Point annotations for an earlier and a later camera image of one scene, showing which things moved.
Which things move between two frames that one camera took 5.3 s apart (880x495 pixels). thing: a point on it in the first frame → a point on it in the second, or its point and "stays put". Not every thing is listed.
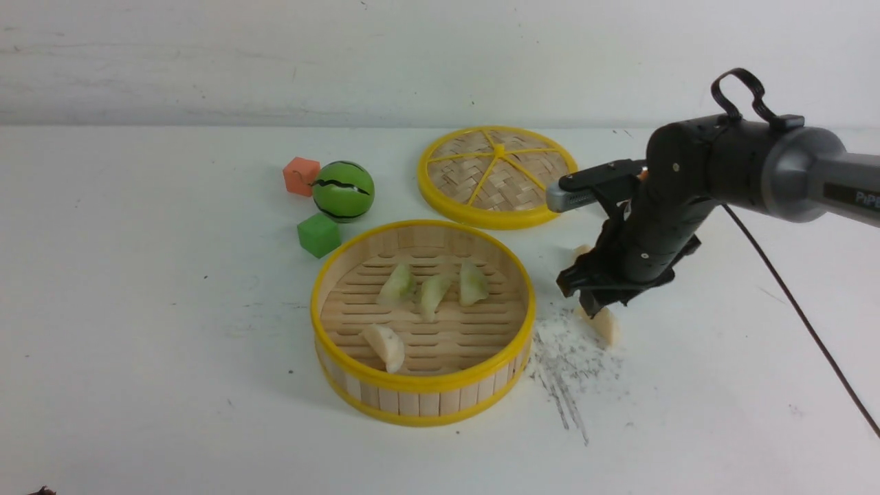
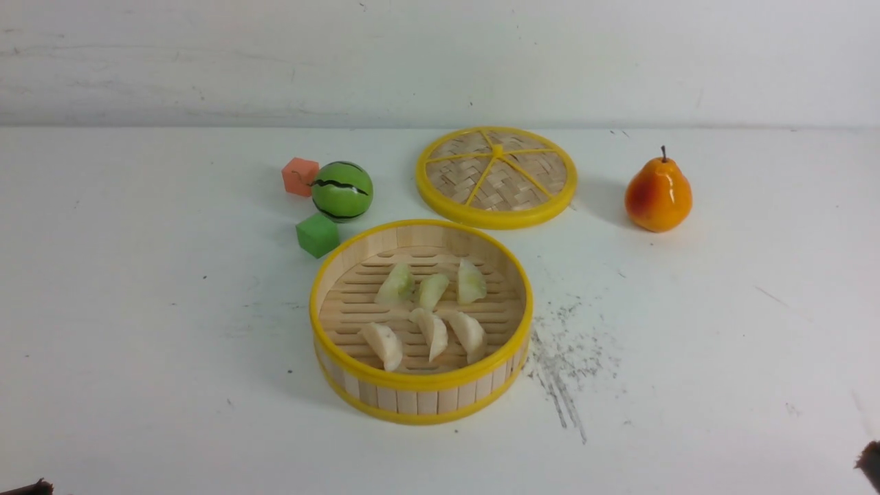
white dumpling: (603, 324) → (438, 339)
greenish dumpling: (399, 290) stays put
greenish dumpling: (474, 286) stays put
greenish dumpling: (432, 289) stays put
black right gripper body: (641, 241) → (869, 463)
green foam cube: (318, 234) stays put
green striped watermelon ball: (343, 191) stays put
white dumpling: (581, 249) → (469, 333)
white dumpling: (387, 345) stays put
